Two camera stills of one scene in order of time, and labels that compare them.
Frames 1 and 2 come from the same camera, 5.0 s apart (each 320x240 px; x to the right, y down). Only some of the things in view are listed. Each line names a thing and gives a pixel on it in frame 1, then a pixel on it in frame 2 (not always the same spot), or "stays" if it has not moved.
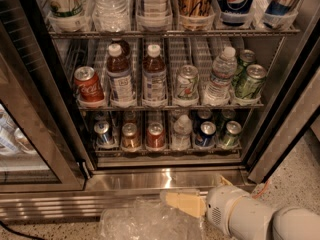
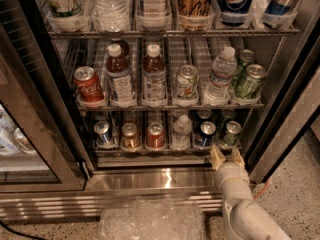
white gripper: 222,202 to 232,171
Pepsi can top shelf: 235,2 stays
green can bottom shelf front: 231,138 stays
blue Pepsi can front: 207,134 stays
